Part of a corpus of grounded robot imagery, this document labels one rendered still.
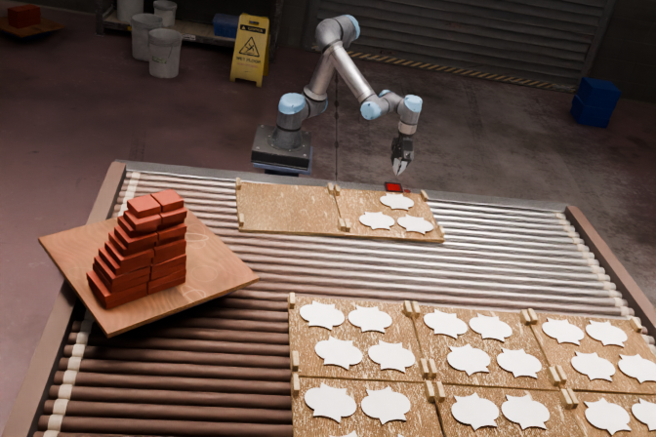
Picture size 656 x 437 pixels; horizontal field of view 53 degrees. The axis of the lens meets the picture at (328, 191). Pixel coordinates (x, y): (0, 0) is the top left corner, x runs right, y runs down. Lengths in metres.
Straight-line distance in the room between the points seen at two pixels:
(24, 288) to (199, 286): 1.79
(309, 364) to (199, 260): 0.49
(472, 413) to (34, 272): 2.53
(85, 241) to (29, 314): 1.37
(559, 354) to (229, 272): 1.11
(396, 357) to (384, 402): 0.19
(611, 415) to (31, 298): 2.69
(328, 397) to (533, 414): 0.60
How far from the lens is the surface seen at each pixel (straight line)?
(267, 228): 2.53
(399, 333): 2.19
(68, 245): 2.23
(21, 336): 3.47
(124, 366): 2.00
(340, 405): 1.91
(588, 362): 2.36
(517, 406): 2.10
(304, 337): 2.09
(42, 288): 3.72
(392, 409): 1.94
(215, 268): 2.14
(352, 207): 2.75
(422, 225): 2.72
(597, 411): 2.21
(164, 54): 6.12
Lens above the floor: 2.35
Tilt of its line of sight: 30 degrees down
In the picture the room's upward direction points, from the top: 11 degrees clockwise
